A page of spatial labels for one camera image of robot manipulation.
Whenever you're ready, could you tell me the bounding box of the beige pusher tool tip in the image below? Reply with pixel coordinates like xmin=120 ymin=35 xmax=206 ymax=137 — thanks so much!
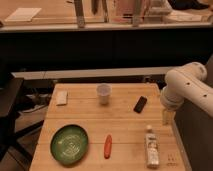
xmin=162 ymin=109 xmax=174 ymax=125

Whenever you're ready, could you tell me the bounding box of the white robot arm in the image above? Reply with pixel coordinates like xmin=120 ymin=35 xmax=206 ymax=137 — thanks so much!
xmin=160 ymin=62 xmax=213 ymax=125

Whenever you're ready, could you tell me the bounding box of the clear plastic bottle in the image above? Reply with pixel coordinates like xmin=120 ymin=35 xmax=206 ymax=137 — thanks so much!
xmin=145 ymin=125 xmax=160 ymax=169

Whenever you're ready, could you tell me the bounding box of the orange carrot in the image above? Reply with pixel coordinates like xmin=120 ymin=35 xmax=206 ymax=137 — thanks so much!
xmin=104 ymin=135 xmax=112 ymax=159

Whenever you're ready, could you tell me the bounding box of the white sponge block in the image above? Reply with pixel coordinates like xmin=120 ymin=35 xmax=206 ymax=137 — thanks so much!
xmin=56 ymin=91 xmax=68 ymax=106

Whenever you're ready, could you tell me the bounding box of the black chair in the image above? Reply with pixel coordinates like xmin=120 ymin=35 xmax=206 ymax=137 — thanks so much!
xmin=0 ymin=78 xmax=44 ymax=161

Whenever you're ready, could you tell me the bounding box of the white paper sheet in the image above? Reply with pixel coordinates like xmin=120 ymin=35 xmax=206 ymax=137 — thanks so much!
xmin=5 ymin=8 xmax=41 ymax=22

